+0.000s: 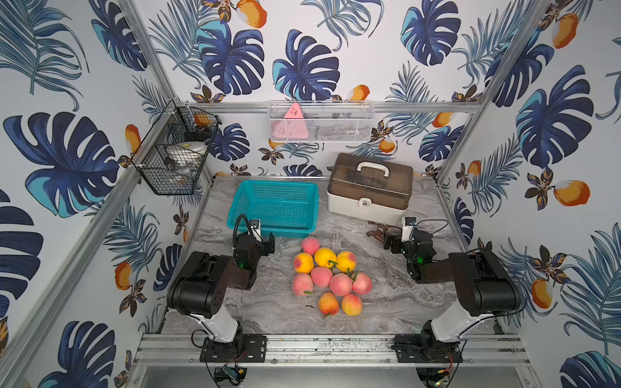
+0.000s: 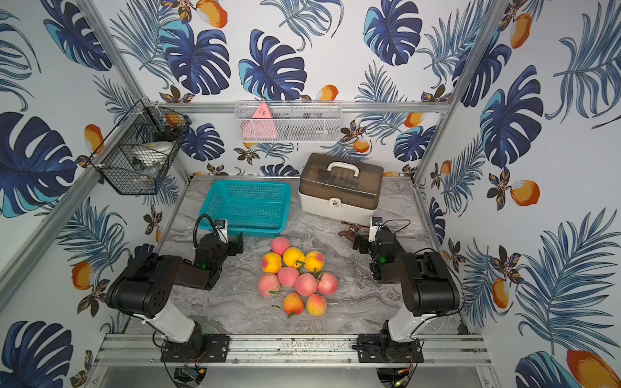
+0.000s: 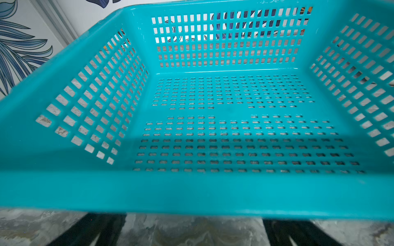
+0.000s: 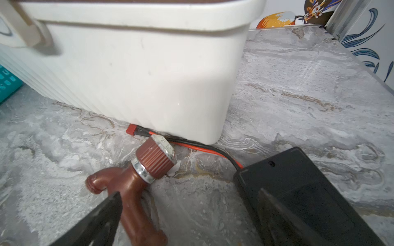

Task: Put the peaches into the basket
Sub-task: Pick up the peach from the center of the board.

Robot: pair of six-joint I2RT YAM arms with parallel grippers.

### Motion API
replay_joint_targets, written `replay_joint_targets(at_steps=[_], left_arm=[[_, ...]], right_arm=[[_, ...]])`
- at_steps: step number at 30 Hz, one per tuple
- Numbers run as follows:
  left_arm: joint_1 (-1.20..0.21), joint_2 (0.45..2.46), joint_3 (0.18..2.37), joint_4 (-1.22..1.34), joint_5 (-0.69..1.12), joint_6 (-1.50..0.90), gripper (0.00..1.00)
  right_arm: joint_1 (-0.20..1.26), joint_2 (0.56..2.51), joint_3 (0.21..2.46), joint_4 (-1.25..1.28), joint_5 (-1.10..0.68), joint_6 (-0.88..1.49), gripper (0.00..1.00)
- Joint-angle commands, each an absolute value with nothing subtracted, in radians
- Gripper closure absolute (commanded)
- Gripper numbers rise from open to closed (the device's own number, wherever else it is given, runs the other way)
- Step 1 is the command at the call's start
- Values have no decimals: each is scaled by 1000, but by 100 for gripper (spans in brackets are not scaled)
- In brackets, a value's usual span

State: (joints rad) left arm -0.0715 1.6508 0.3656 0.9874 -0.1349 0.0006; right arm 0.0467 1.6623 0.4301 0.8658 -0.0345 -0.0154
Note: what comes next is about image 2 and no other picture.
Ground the teal plastic basket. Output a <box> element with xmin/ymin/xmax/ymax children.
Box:
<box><xmin>200</xmin><ymin>180</ymin><xmax>292</xmax><ymax>238</ymax></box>

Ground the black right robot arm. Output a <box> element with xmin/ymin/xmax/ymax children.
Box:
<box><xmin>353</xmin><ymin>227</ymin><xmax>460</xmax><ymax>364</ymax></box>

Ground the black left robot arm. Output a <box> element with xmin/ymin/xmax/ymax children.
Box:
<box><xmin>105</xmin><ymin>234</ymin><xmax>230</xmax><ymax>363</ymax></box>

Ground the brown toy figure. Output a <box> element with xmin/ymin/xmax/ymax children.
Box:
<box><xmin>338</xmin><ymin>224</ymin><xmax>360</xmax><ymax>243</ymax></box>

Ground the pink peach top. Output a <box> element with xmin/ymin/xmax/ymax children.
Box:
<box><xmin>270</xmin><ymin>236</ymin><xmax>291</xmax><ymax>256</ymax></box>

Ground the brown white storage box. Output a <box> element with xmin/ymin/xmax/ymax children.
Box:
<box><xmin>299</xmin><ymin>153</ymin><xmax>384</xmax><ymax>226</ymax></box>

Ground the yellow peach centre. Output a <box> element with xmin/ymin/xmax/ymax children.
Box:
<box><xmin>282</xmin><ymin>247</ymin><xmax>306</xmax><ymax>268</ymax></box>

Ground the pink triangle object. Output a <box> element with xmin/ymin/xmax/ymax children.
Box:
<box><xmin>241</xmin><ymin>103</ymin><xmax>278</xmax><ymax>141</ymax></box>

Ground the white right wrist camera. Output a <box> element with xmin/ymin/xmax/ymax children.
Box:
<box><xmin>368</xmin><ymin>217</ymin><xmax>383</xmax><ymax>243</ymax></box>

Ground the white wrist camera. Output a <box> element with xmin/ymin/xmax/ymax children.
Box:
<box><xmin>368</xmin><ymin>217</ymin><xmax>383</xmax><ymax>243</ymax></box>
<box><xmin>214</xmin><ymin>219</ymin><xmax>229</xmax><ymax>244</ymax></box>

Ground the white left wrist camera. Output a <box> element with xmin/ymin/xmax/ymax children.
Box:
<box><xmin>214</xmin><ymin>219</ymin><xmax>229</xmax><ymax>244</ymax></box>

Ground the white bowl in wire basket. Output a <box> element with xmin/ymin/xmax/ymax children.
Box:
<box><xmin>131</xmin><ymin>142</ymin><xmax>173</xmax><ymax>170</ymax></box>

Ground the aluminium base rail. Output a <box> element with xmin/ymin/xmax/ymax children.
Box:
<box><xmin>94</xmin><ymin>334</ymin><xmax>492</xmax><ymax>368</ymax></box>

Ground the black wire wall basket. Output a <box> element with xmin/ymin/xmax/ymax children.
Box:
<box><xmin>87</xmin><ymin>100</ymin><xmax>192</xmax><ymax>196</ymax></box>

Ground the clear wall shelf tray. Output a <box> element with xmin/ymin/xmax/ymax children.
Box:
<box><xmin>234</xmin><ymin>100</ymin><xmax>342</xmax><ymax>143</ymax></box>

